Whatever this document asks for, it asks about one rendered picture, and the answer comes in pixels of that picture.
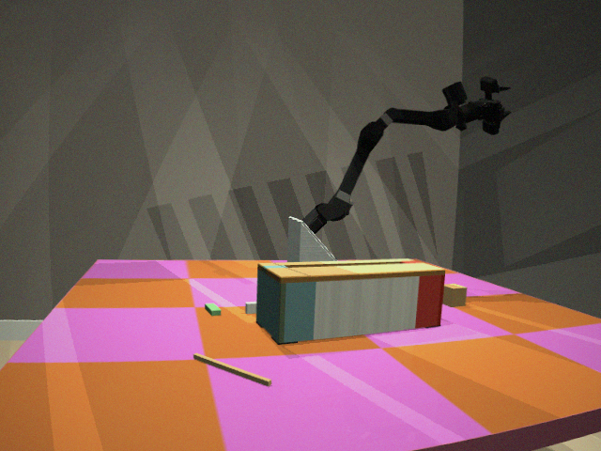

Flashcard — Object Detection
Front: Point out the tan wooden stick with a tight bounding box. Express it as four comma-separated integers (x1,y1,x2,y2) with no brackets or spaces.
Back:
193,353,271,386

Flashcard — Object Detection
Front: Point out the green rectangular block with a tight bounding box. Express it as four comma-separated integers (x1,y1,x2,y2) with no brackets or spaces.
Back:
205,303,221,316

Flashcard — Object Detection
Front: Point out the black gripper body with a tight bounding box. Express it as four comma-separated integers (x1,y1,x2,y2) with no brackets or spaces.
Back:
469,76,500,135

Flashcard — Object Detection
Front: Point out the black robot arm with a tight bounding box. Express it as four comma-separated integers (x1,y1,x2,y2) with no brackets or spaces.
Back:
302,82,505,234

